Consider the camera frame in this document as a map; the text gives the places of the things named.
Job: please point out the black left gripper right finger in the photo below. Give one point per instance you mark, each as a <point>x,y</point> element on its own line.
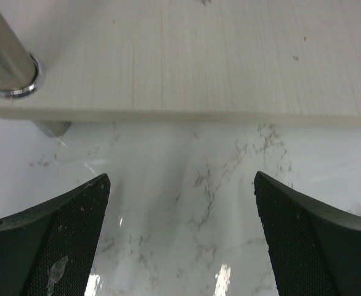
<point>314,248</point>

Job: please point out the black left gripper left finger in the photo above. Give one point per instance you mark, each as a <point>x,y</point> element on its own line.
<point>49,249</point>

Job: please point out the white two-tier shelf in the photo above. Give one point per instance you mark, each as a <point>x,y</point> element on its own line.
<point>267,62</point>

